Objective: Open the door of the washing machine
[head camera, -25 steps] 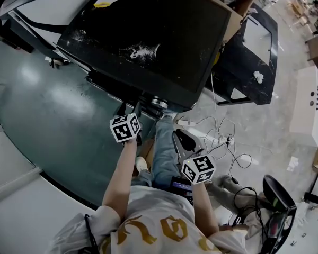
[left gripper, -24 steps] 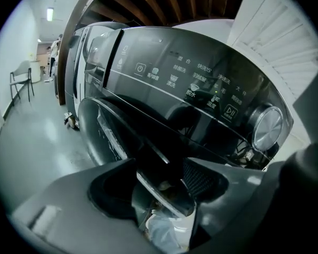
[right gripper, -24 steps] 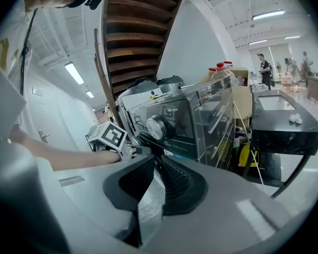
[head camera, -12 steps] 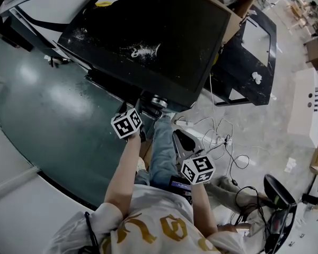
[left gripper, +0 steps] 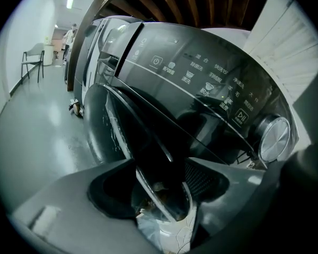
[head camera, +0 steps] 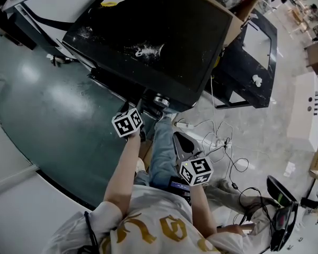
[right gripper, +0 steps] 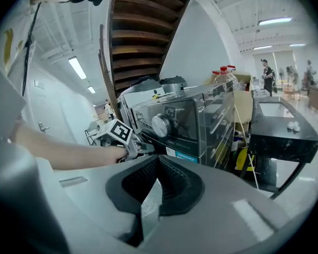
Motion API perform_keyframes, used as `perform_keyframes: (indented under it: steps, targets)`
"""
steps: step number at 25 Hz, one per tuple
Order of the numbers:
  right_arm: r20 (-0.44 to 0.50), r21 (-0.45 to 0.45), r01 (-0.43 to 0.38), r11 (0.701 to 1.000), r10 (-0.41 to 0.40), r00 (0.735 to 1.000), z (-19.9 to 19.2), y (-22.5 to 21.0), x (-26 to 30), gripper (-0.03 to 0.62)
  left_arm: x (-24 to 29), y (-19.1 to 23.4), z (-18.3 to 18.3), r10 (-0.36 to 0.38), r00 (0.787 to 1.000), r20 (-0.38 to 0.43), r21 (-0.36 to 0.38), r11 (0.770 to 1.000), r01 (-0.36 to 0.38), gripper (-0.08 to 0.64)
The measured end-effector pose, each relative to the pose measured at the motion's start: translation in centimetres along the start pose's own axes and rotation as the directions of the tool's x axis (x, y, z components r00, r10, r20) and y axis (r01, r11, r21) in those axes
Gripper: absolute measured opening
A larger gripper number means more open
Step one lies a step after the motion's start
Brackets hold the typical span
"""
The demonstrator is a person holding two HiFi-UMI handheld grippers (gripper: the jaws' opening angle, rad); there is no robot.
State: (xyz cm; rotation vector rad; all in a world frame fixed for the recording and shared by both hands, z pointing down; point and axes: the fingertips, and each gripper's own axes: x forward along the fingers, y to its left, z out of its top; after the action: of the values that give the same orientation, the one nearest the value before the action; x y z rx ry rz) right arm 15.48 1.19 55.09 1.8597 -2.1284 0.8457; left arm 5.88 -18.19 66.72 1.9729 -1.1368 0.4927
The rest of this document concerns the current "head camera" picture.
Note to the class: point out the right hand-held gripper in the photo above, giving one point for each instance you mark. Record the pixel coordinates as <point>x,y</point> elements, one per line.
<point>196,171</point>

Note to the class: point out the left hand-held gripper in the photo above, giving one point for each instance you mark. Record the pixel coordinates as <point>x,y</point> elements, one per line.
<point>127,123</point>

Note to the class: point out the person's right forearm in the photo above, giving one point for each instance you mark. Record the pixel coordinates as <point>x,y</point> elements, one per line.
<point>202,210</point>

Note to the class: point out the person's left forearm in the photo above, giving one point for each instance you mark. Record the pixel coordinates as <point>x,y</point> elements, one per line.
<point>122,173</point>

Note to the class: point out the black washing machine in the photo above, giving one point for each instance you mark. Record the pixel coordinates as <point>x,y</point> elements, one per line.
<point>153,41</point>

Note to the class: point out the white power strip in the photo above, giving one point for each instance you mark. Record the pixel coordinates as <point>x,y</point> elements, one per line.
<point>224,143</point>
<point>184,125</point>

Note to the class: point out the person's blue jeans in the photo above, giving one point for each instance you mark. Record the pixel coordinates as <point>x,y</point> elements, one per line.
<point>163,152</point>

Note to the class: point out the wooden pallet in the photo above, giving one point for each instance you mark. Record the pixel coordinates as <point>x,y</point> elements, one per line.
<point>147,152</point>

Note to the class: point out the black box with blue screen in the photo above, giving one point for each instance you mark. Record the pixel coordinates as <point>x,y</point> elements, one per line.
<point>178,186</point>

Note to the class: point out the person's left white shoe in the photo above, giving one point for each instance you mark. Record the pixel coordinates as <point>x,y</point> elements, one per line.
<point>140,165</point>

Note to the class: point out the white shirt with gold print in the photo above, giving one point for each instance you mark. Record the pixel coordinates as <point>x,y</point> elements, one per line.
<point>153,205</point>

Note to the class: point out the white crumpled tissue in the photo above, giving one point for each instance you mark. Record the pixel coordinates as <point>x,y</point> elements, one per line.
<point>257,80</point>

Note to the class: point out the small yellow object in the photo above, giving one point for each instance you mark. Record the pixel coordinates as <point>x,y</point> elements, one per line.
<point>108,4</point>

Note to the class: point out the white counter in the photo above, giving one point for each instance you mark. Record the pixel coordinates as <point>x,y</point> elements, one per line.
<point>303,110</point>

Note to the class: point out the white and black mobile robot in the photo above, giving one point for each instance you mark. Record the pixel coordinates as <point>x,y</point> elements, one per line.
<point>55,7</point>

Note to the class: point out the black table frame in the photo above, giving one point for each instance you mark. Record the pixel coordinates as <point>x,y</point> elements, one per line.
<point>233,70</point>

